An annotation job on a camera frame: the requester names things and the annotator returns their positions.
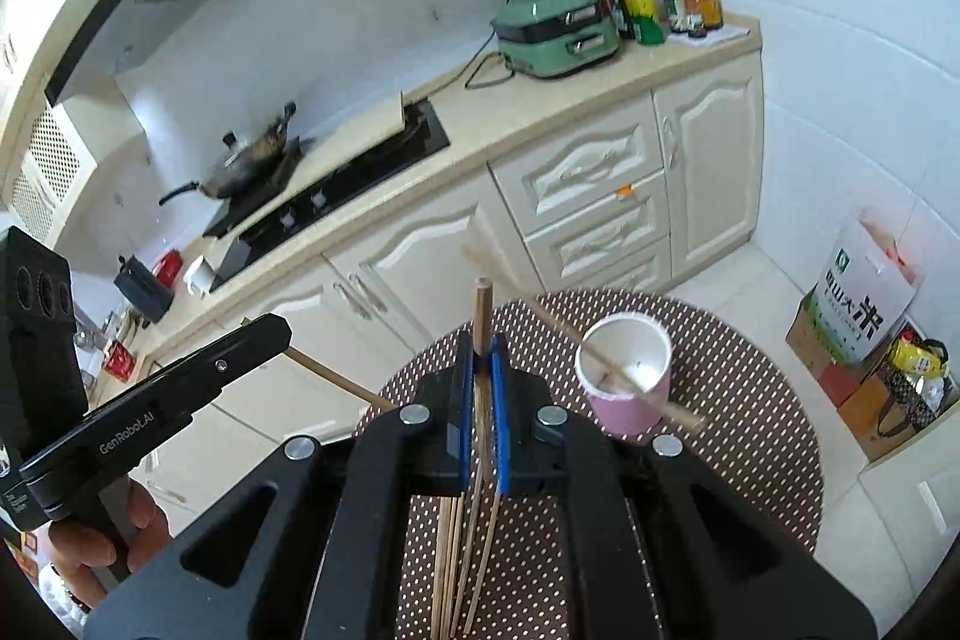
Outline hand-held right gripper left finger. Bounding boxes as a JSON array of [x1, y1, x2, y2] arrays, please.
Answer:
[[82, 340, 477, 640]]

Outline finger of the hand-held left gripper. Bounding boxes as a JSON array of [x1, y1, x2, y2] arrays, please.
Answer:
[[146, 314, 293, 420]]

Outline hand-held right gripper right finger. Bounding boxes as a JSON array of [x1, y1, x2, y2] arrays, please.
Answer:
[[491, 340, 878, 640]]

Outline slender wooden chopstick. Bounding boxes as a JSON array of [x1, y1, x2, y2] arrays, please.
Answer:
[[469, 277, 497, 498], [285, 346, 395, 408], [459, 242, 707, 429]]

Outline white metal cup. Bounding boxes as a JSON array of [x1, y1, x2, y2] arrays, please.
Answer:
[[576, 310, 674, 437]]

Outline bunch of chopsticks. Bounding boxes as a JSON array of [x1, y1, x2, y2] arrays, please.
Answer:
[[431, 490, 503, 637]]

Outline person's left hand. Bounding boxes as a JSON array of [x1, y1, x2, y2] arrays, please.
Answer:
[[46, 479, 172, 611]]

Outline white mug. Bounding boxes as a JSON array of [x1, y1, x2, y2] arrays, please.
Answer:
[[184, 255, 219, 297]]

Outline cream cabinet door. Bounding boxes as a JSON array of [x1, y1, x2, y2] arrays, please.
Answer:
[[652, 51, 766, 275], [150, 261, 421, 420], [324, 194, 541, 360]]

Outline small cream drawer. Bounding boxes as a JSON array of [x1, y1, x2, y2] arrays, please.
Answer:
[[555, 241, 673, 296]]

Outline black wok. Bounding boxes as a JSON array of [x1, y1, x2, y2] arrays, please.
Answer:
[[157, 100, 301, 206]]

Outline medium cream drawer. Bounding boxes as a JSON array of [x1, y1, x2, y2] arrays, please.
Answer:
[[523, 175, 672, 272]]

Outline black gas stove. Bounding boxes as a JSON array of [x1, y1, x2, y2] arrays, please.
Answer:
[[202, 98, 451, 292]]

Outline beige stone slab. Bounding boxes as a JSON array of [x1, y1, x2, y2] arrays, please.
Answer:
[[289, 92, 407, 195]]

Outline large cream drawer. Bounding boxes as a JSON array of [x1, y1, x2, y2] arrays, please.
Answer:
[[489, 92, 665, 236]]

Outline cardboard box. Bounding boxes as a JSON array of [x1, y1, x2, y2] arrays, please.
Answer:
[[836, 377, 938, 462], [786, 295, 863, 405]]

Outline white rice bag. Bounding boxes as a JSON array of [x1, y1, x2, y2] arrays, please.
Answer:
[[814, 209, 925, 365]]

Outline green electric cooker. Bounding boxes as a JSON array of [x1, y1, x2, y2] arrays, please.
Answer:
[[491, 0, 622, 80]]

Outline black patterned bag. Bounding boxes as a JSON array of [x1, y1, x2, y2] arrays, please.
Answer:
[[874, 340, 960, 432]]

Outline yellow snack bag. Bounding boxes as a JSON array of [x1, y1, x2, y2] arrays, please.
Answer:
[[889, 332, 950, 380]]

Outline green yellow bottle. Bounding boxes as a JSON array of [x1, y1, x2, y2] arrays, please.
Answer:
[[619, 0, 668, 46]]

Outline white paper sheet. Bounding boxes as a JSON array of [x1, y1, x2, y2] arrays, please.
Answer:
[[667, 21, 751, 46]]

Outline cream lattice wall cabinet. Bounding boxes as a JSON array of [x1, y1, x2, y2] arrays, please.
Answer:
[[0, 85, 147, 277]]

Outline black power cable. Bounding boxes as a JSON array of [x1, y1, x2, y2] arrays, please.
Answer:
[[463, 29, 518, 90]]

